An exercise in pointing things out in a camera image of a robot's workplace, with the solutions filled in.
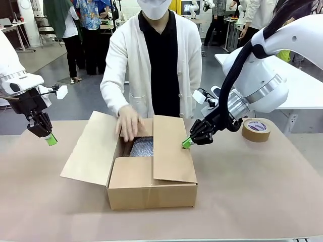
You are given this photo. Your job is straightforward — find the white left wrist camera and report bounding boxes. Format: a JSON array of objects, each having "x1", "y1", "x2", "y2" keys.
[{"x1": 37, "y1": 84, "x2": 68, "y2": 100}]

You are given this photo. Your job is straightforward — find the person in blue patterned shirt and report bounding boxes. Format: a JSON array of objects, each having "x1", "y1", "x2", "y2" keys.
[{"x1": 75, "y1": 0, "x2": 113, "y2": 76}]

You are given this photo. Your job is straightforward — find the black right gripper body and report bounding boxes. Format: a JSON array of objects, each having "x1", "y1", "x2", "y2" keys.
[{"x1": 201, "y1": 110, "x2": 240, "y2": 143}]

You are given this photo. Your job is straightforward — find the wooden table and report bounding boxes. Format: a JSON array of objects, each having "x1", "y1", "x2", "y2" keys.
[{"x1": 0, "y1": 21, "x2": 36, "y2": 53}]

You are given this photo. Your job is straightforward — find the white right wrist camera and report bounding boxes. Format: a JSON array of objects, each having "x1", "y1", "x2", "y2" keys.
[{"x1": 192, "y1": 85, "x2": 220, "y2": 115}]

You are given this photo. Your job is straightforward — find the person in green headscarf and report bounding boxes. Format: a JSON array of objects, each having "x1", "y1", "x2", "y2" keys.
[{"x1": 43, "y1": 0, "x2": 83, "y2": 84}]

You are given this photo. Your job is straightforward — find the person in dark clothes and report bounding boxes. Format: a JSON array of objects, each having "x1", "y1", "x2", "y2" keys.
[{"x1": 203, "y1": 0, "x2": 233, "y2": 47}]

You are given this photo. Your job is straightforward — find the black sleeved cable bundle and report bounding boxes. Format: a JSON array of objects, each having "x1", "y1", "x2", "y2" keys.
[{"x1": 218, "y1": 5, "x2": 303, "y2": 132}]

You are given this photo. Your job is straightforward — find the person in white jacket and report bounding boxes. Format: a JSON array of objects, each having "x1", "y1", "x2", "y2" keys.
[{"x1": 238, "y1": 0, "x2": 276, "y2": 47}]

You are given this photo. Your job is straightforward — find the brown packing tape roll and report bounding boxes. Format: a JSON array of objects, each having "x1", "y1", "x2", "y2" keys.
[{"x1": 241, "y1": 117, "x2": 272, "y2": 143}]

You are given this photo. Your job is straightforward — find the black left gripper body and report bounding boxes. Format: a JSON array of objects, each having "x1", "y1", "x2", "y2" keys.
[{"x1": 9, "y1": 88, "x2": 50, "y2": 127}]

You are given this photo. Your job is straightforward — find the person in lime trousers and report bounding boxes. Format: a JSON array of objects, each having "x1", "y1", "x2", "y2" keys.
[{"x1": 276, "y1": 49, "x2": 291, "y2": 63}]

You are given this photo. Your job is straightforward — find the brown cardboard box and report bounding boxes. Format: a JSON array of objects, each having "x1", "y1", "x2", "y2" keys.
[{"x1": 60, "y1": 110, "x2": 198, "y2": 211}]

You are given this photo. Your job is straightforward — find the person in white cardigan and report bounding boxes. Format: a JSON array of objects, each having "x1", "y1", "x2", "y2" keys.
[{"x1": 100, "y1": 0, "x2": 203, "y2": 119}]

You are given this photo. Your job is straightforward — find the white side table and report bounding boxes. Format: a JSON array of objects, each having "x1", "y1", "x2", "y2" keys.
[{"x1": 214, "y1": 51, "x2": 323, "y2": 134}]

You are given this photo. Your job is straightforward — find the person's right hand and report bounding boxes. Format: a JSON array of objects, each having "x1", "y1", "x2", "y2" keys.
[{"x1": 115, "y1": 105, "x2": 146, "y2": 142}]

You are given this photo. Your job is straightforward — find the clear bubble wrap bundle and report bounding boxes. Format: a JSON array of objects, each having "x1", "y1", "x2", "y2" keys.
[{"x1": 129, "y1": 136, "x2": 154, "y2": 157}]

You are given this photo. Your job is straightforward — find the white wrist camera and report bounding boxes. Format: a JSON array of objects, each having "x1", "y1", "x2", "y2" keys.
[
  {"x1": 192, "y1": 85, "x2": 220, "y2": 115},
  {"x1": 37, "y1": 84, "x2": 68, "y2": 100}
]

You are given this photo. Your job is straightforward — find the grey chair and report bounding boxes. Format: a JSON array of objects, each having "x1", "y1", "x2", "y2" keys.
[{"x1": 37, "y1": 25, "x2": 58, "y2": 48}]

